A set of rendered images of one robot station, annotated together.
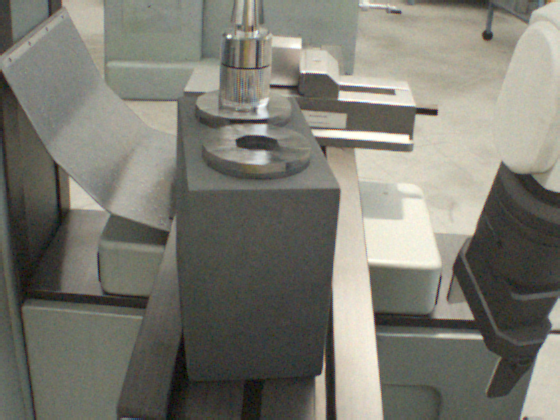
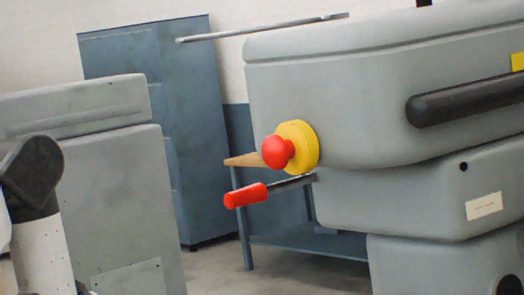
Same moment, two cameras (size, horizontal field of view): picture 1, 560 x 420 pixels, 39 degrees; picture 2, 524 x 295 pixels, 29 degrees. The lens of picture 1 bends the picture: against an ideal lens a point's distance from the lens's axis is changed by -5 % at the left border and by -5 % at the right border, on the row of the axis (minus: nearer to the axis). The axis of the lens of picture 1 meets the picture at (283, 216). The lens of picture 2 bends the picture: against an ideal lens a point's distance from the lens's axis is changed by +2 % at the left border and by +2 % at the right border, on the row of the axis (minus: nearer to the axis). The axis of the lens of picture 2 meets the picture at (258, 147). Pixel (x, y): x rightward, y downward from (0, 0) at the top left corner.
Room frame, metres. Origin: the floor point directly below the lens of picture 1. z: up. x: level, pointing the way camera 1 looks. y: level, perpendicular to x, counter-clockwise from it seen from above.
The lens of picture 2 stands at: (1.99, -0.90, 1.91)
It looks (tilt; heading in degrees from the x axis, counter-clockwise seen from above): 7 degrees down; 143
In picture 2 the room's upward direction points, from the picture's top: 8 degrees counter-clockwise
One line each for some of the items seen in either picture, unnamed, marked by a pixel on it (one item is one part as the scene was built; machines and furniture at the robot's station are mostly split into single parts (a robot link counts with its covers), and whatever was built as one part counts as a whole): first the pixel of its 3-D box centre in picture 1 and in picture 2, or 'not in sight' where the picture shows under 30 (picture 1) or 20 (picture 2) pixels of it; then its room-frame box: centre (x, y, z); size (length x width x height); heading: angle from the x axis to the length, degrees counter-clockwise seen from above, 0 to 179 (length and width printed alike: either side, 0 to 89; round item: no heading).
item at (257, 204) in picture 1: (245, 222); not in sight; (0.68, 0.03, 1.03); 0.22 x 0.12 x 0.20; 11
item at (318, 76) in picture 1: (319, 72); not in sight; (1.21, -0.04, 1.02); 0.12 x 0.06 x 0.04; 0
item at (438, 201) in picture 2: not in sight; (468, 167); (1.13, 0.06, 1.68); 0.34 x 0.24 x 0.10; 90
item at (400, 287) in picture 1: (272, 227); not in sight; (1.13, 0.02, 0.79); 0.50 x 0.35 x 0.12; 90
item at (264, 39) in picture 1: (246, 37); not in sight; (0.73, 0.04, 1.19); 0.05 x 0.05 x 0.01
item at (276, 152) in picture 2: not in sight; (279, 151); (1.13, -0.24, 1.76); 0.04 x 0.03 x 0.04; 0
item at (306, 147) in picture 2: not in sight; (295, 147); (1.13, -0.21, 1.76); 0.06 x 0.02 x 0.06; 0
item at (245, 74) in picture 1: (244, 72); not in sight; (0.73, 0.04, 1.16); 0.05 x 0.05 x 0.06
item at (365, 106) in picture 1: (300, 93); not in sight; (1.21, -0.01, 0.98); 0.35 x 0.15 x 0.11; 90
